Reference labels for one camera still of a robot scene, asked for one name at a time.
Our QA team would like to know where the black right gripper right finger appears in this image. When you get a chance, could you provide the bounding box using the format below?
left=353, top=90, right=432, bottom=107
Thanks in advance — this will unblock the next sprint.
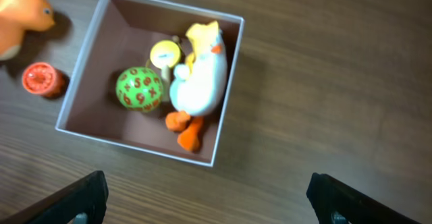
left=306, top=173, right=416, bottom=224

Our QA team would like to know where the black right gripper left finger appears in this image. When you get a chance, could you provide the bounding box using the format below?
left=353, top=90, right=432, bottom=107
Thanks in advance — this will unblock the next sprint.
left=1, top=170, right=109, bottom=224

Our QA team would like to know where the green ball with orange numbers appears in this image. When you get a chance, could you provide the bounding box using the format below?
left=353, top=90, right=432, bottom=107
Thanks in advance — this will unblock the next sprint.
left=115, top=67, right=165, bottom=113

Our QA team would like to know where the yellow wooden rattle drum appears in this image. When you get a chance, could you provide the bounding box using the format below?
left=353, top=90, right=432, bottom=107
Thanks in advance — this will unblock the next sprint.
left=145, top=35, right=183, bottom=102

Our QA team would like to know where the orange round spinner toy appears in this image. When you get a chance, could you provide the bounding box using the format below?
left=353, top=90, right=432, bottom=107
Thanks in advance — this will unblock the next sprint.
left=22, top=61, right=66, bottom=99

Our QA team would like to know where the white plush duck toy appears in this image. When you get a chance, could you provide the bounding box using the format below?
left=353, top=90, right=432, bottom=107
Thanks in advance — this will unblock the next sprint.
left=165, top=20, right=227, bottom=152

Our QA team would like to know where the white box with pink interior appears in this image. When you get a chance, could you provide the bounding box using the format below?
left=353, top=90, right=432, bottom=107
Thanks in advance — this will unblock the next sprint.
left=56, top=0, right=244, bottom=167

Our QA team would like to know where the orange dinosaur toy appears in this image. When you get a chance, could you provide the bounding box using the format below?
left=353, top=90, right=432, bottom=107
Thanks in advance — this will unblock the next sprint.
left=1, top=0, right=55, bottom=61

